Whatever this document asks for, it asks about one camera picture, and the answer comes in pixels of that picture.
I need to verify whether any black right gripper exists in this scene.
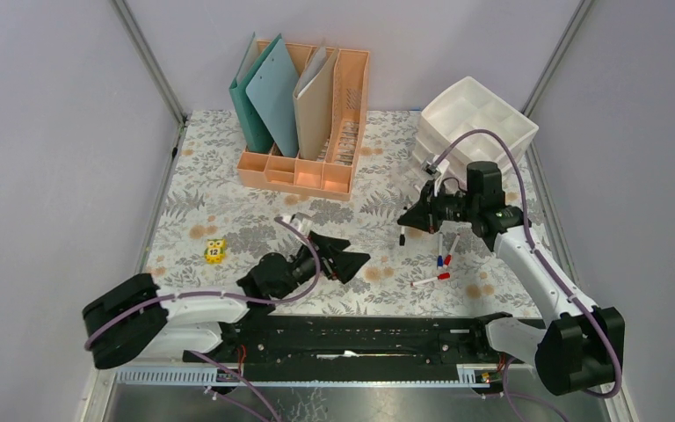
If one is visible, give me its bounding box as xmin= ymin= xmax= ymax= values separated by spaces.
xmin=397 ymin=179 xmax=478 ymax=235

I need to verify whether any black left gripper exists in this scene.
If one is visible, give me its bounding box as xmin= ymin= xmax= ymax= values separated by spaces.
xmin=275 ymin=230 xmax=369 ymax=300

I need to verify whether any blue cap marker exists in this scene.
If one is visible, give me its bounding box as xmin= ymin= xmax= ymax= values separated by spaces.
xmin=436 ymin=232 xmax=445 ymax=269

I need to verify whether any red cap marker lowest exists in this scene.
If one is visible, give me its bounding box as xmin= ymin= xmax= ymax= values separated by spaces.
xmin=410 ymin=272 xmax=450 ymax=287

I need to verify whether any white plastic drawer unit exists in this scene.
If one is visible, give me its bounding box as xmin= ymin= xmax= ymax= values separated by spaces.
xmin=412 ymin=76 xmax=539 ymax=182

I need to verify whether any green folder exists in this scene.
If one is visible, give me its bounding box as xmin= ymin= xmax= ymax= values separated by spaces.
xmin=229 ymin=33 xmax=282 ymax=154

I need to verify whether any tan kraft folder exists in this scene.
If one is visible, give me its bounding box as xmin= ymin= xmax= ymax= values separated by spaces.
xmin=293 ymin=44 xmax=339 ymax=161

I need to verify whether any light blue folder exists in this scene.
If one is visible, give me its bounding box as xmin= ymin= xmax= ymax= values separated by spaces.
xmin=245 ymin=35 xmax=299 ymax=157

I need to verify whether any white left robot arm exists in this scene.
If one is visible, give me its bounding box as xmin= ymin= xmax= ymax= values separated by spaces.
xmin=82 ymin=231 xmax=371 ymax=369

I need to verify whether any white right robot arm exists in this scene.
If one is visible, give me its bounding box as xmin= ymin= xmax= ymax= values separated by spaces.
xmin=397 ymin=161 xmax=625 ymax=397

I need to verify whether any red cap marker upper right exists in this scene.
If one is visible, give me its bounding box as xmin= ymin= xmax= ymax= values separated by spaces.
xmin=442 ymin=233 xmax=461 ymax=268

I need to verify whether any orange plastic file organizer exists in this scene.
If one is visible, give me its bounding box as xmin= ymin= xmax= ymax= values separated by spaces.
xmin=236 ymin=40 xmax=370 ymax=200

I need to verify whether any yellow owl eraser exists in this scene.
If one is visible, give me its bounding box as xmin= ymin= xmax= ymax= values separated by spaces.
xmin=203 ymin=238 xmax=227 ymax=265

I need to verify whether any floral table cloth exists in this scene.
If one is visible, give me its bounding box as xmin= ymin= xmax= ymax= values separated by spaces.
xmin=145 ymin=111 xmax=539 ymax=317

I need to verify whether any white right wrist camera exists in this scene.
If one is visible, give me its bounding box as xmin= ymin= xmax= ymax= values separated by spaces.
xmin=421 ymin=156 xmax=449 ymax=183

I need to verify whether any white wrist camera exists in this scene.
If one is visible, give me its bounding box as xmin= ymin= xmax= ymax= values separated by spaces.
xmin=288 ymin=213 xmax=314 ymax=236
xmin=421 ymin=156 xmax=449 ymax=183

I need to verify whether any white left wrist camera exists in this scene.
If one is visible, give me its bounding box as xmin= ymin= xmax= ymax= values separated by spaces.
xmin=288 ymin=213 xmax=314 ymax=236

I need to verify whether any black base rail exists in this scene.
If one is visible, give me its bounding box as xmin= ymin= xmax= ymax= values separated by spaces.
xmin=181 ymin=312 xmax=548 ymax=384

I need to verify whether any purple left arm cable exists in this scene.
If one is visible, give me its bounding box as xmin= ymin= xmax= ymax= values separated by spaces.
xmin=83 ymin=216 xmax=323 ymax=422

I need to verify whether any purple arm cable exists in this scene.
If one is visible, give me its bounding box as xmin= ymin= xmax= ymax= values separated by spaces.
xmin=83 ymin=216 xmax=323 ymax=422
xmin=430 ymin=128 xmax=624 ymax=422

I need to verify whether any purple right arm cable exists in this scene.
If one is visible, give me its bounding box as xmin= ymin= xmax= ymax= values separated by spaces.
xmin=430 ymin=128 xmax=624 ymax=422

